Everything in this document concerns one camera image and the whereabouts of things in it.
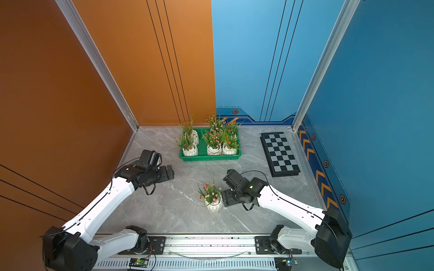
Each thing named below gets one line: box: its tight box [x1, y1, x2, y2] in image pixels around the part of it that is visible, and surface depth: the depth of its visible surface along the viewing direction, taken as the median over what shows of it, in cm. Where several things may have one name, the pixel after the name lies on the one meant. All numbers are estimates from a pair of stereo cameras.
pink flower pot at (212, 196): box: [197, 177, 223, 214], surface depth 79 cm
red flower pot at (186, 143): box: [174, 131, 199, 157], surface depth 101 cm
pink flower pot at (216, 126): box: [205, 114, 227, 134], surface depth 104 cm
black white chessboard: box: [259, 132, 302, 178], surface depth 102 cm
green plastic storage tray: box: [179, 127, 242, 162], surface depth 101 cm
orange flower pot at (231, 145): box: [222, 134, 240, 155], surface depth 101 cm
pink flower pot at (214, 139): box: [202, 129, 225, 156], surface depth 98 cm
